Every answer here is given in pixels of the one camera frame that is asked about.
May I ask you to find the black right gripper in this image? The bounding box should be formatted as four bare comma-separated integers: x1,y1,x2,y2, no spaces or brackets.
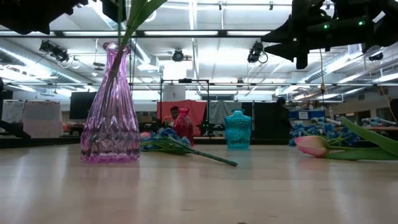
261,0,324,70

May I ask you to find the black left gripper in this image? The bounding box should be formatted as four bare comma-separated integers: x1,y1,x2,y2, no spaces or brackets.
0,0,127,35

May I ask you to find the blue artificial flower bunch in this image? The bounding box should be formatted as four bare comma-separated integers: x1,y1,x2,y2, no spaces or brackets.
140,126,239,167
288,121,361,147

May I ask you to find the teal glass vase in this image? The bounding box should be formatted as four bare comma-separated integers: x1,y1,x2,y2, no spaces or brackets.
224,108,252,151

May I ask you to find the purple glass vase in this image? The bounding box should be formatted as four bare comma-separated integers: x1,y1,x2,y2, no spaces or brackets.
80,42,141,164

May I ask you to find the red glass vase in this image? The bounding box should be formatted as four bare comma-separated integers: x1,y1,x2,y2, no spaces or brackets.
173,108,195,147

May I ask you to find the blue storage bin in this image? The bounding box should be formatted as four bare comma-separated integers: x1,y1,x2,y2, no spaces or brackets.
288,109,326,121

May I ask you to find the black partition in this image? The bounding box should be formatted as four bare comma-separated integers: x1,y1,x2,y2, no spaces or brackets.
253,102,292,141

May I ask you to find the grey cloth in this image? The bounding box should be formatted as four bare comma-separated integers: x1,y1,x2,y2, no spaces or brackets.
208,101,242,125

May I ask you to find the black monitor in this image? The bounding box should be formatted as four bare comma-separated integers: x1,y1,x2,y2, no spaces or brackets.
69,91,97,120

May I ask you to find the red cloth partition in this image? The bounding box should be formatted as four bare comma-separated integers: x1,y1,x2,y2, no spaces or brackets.
157,99,208,137

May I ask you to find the white board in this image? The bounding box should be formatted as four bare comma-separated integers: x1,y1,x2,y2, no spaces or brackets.
23,101,65,139

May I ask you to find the black overhead camera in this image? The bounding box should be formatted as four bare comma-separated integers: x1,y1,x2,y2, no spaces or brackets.
247,40,269,65

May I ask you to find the black rectangular stand frame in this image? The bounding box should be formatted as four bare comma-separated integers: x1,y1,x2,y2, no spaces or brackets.
160,78,210,138

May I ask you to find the black bracket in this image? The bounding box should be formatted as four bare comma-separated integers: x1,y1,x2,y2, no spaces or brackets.
0,119,32,139

